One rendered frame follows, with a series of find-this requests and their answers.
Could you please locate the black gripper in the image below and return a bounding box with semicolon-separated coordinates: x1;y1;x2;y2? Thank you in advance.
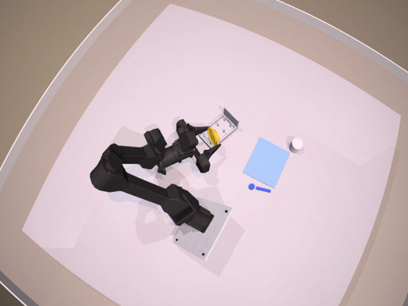
170;119;221;173

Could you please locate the yellow plate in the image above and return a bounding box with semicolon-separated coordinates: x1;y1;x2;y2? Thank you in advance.
207;127;220;146

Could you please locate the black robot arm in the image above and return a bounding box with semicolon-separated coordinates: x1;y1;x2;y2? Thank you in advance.
90;126;214;233

